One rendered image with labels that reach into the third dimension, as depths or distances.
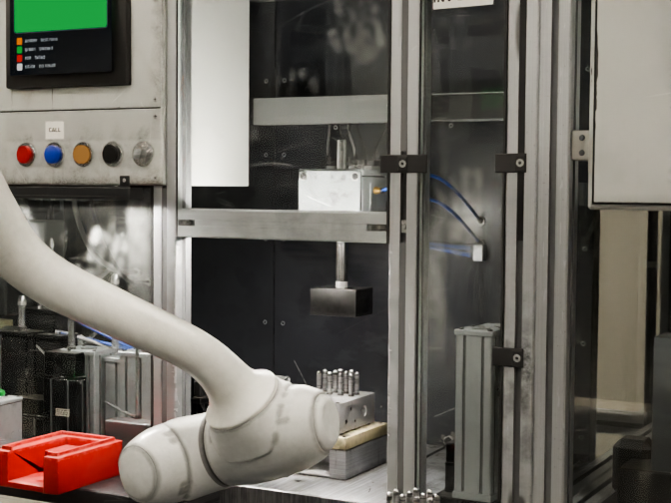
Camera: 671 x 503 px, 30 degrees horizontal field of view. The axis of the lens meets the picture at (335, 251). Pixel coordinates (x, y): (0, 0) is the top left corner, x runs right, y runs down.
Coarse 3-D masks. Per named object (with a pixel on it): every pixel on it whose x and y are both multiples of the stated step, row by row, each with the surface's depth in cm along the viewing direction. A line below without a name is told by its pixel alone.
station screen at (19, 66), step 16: (16, 32) 206; (32, 32) 204; (48, 32) 203; (64, 32) 201; (80, 32) 200; (96, 32) 198; (16, 48) 206; (32, 48) 205; (48, 48) 203; (64, 48) 202; (80, 48) 200; (96, 48) 199; (16, 64) 206; (32, 64) 205; (48, 64) 203; (64, 64) 202; (80, 64) 200; (96, 64) 199
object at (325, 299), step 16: (336, 256) 206; (336, 272) 207; (320, 288) 206; (336, 288) 204; (352, 288) 205; (368, 288) 207; (320, 304) 206; (336, 304) 204; (352, 304) 203; (368, 304) 207
